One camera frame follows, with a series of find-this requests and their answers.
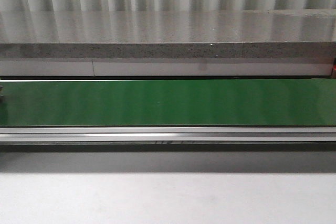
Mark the green conveyor belt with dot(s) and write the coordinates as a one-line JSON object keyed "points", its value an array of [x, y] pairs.
{"points": [[232, 102]]}

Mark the grey speckled stone counter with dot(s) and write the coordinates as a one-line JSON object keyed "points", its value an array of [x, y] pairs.
{"points": [[103, 44]]}

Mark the aluminium conveyor frame rail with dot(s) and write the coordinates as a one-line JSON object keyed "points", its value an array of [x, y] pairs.
{"points": [[168, 139]]}

